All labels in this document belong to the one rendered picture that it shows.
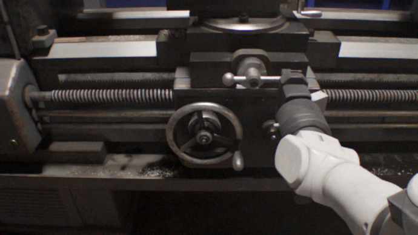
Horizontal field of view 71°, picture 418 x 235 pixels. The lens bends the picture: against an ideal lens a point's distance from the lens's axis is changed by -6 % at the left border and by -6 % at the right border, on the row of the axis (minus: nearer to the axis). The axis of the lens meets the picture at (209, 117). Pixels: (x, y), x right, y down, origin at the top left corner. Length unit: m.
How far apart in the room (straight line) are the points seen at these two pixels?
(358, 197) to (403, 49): 0.83
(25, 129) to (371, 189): 0.97
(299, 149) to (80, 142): 0.95
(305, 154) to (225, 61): 0.42
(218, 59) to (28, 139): 0.66
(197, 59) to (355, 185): 0.54
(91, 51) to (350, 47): 0.81
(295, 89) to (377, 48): 0.53
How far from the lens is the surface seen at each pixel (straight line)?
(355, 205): 0.36
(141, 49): 0.99
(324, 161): 0.43
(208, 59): 0.80
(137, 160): 1.22
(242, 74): 0.74
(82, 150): 1.22
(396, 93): 1.10
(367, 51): 1.08
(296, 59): 0.83
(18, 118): 1.07
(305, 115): 0.55
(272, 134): 0.88
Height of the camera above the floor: 1.20
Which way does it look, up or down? 35 degrees down
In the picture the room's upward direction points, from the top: straight up
